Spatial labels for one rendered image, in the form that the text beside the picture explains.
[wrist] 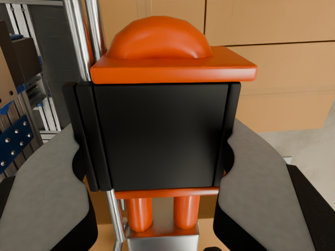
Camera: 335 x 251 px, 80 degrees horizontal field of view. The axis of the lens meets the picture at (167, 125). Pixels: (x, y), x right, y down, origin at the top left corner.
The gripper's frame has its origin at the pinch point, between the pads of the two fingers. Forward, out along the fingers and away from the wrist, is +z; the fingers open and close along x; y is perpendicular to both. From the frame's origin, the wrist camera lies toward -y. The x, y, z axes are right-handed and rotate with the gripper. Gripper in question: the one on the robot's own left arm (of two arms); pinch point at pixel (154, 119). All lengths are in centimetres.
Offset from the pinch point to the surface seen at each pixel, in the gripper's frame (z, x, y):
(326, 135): 121, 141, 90
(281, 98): 67, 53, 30
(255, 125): 66, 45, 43
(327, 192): 121, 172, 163
